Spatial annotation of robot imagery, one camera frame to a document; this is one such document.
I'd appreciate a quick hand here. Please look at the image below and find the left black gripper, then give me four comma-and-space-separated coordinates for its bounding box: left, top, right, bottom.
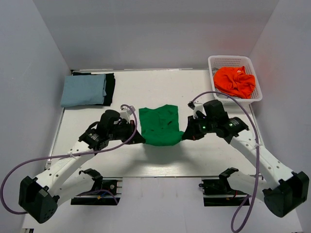
108, 120, 145, 145

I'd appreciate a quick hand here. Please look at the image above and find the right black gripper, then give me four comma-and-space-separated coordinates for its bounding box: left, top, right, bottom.
183, 114, 217, 141

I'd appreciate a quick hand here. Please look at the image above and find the green t shirt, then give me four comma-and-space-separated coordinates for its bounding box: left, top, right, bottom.
139, 104, 184, 147

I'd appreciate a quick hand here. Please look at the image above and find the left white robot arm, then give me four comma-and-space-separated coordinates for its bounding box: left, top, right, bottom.
18, 104, 145, 224

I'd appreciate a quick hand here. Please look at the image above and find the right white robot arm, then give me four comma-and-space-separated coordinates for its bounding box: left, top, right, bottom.
182, 100, 310, 217

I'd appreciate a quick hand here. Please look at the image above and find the folded black t shirt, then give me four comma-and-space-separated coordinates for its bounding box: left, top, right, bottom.
72, 72, 116, 106

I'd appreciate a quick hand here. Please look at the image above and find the orange t shirt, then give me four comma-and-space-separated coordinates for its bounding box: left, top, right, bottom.
213, 66, 256, 99

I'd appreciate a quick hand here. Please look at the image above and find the grey garment in basket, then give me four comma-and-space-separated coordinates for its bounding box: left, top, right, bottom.
211, 67, 229, 99

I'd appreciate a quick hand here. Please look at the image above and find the folded light blue t shirt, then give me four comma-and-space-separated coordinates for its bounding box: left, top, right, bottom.
60, 74, 106, 108

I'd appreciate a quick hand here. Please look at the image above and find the white plastic basket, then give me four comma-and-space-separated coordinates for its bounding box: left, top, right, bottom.
208, 55, 262, 105

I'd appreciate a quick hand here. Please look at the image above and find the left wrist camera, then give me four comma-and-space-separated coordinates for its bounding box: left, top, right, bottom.
120, 105, 135, 122

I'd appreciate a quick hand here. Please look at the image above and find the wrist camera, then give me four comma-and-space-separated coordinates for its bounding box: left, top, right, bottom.
120, 105, 135, 122
188, 101, 206, 119

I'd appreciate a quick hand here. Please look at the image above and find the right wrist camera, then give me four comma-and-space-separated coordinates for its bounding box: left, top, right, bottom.
188, 101, 206, 119

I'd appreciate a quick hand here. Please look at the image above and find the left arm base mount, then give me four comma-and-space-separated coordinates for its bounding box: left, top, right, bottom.
70, 178, 122, 206

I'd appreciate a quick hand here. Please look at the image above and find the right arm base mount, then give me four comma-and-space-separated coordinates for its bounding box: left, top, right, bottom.
198, 167, 247, 207

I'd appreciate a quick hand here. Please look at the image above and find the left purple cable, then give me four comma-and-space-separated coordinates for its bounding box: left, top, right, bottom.
0, 104, 138, 216

